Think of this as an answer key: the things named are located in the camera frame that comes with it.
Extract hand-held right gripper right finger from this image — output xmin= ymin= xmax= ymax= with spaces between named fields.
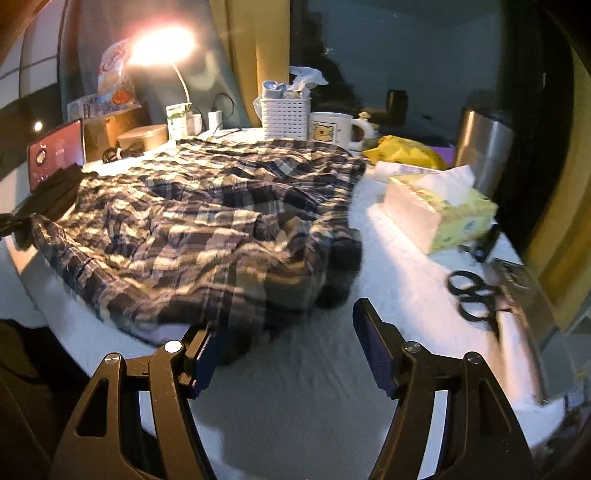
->
xmin=353 ymin=298 xmax=541 ymax=480

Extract dark cup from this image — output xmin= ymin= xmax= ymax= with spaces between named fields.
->
xmin=386 ymin=89 xmax=410 ymax=126

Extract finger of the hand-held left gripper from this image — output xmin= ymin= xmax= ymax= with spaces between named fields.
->
xmin=0 ymin=213 xmax=34 ymax=250

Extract stainless steel tumbler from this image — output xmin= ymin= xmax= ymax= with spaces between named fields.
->
xmin=451 ymin=107 xmax=516 ymax=199

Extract white slotted basket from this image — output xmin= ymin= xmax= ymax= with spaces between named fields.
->
xmin=260 ymin=95 xmax=311 ymax=141

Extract green and white carton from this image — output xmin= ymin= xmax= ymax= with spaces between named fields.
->
xmin=166 ymin=103 xmax=195 ymax=141

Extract black scissors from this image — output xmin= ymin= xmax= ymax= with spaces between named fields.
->
xmin=446 ymin=270 xmax=514 ymax=344

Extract dark cloth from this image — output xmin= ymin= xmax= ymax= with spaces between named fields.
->
xmin=14 ymin=165 xmax=85 ymax=219

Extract colourful printed box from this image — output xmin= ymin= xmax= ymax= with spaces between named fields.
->
xmin=67 ymin=89 xmax=142 ymax=121

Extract yellow tissue box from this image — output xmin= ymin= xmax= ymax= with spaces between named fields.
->
xmin=383 ymin=165 xmax=498 ymax=256

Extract white cartoon mug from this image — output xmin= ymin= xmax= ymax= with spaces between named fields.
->
xmin=308 ymin=112 xmax=374 ymax=147

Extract snack bag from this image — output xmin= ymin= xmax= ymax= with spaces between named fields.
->
xmin=97 ymin=39 xmax=137 ymax=96

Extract black cable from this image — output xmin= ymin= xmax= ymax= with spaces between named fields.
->
xmin=102 ymin=142 xmax=147 ymax=164

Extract yellow plastic bag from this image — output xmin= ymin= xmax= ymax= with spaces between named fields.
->
xmin=362 ymin=136 xmax=447 ymax=171

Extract white desk lamp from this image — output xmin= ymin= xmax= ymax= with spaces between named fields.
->
xmin=129 ymin=27 xmax=197 ymax=108

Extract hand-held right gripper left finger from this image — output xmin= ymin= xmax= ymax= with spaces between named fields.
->
xmin=48 ymin=324 xmax=228 ymax=480

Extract brown cardboard box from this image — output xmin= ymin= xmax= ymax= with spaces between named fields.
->
xmin=83 ymin=107 xmax=145 ymax=163

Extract round wooden box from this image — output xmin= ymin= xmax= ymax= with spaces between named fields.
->
xmin=116 ymin=124 xmax=169 ymax=152

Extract red tablet screen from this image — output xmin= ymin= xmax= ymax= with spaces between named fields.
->
xmin=27 ymin=118 xmax=86 ymax=193

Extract plaid flannel shirt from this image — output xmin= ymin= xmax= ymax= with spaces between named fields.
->
xmin=30 ymin=137 xmax=367 ymax=366

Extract black clip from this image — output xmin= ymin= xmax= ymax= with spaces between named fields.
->
xmin=460 ymin=224 xmax=501 ymax=264

